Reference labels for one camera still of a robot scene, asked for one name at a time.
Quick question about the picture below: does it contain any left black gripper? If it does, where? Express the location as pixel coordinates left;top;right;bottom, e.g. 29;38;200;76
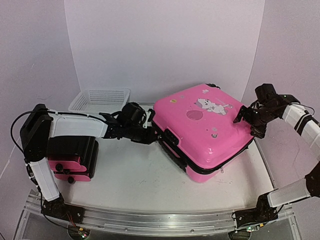
124;123;158;145

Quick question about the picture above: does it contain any pink hard-shell suitcase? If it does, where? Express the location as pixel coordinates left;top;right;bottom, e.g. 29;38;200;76
152;83;254;183

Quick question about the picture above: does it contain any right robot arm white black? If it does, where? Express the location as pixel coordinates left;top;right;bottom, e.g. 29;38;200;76
233;94;320;222

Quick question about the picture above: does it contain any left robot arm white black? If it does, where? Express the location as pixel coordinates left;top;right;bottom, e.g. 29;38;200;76
20;102;158;219

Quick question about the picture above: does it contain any white plastic mesh basket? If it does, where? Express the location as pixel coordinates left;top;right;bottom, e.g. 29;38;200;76
68;87;131;114

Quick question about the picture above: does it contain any pink and black folded case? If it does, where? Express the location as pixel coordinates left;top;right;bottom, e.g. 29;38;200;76
47;136;99;184

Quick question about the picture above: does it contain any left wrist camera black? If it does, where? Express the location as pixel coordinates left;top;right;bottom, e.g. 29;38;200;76
118;102;147;127

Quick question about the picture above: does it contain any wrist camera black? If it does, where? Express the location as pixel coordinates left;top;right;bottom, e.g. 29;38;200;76
255;83;277;105
118;102;147;127

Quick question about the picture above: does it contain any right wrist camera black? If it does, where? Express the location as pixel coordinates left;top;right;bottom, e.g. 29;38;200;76
255;83;277;105

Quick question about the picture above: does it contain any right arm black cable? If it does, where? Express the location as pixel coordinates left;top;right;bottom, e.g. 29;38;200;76
297;102;317;118

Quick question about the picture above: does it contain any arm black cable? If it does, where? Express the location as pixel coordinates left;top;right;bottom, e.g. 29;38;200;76
9;111;38;151
297;102;317;118

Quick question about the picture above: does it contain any curved aluminium rail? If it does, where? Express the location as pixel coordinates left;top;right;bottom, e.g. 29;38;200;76
26;192;293;237

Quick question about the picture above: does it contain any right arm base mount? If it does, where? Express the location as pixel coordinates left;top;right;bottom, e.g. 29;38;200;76
231;193;278;230

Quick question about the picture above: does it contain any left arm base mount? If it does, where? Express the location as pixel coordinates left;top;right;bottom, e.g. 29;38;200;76
41;193;85;224

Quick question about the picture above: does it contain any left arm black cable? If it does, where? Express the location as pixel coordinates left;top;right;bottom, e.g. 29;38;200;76
9;111;38;151

